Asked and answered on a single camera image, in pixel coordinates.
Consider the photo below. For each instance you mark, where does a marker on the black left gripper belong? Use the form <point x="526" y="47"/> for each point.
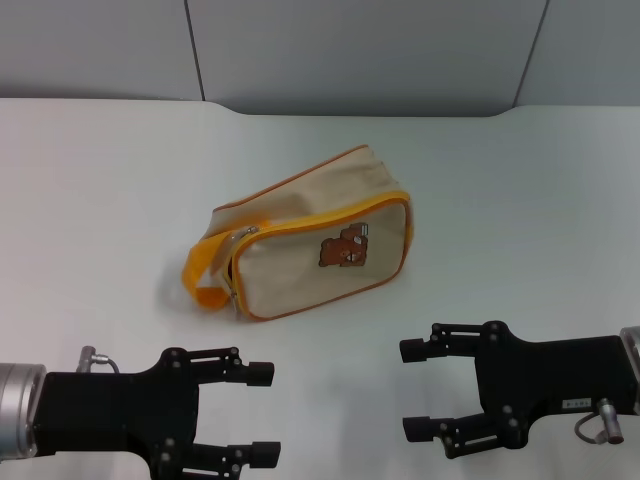
<point x="115" y="415"/>

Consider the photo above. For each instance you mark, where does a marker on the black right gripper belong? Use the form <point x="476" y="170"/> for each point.
<point x="550" y="375"/>

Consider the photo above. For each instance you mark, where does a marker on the beige food bag yellow trim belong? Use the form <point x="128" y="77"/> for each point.
<point x="310" y="260"/>

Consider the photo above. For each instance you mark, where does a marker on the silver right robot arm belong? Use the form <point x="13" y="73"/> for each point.
<point x="632" y="350"/>

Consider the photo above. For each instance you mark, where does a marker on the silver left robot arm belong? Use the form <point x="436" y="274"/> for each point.
<point x="17" y="410"/>

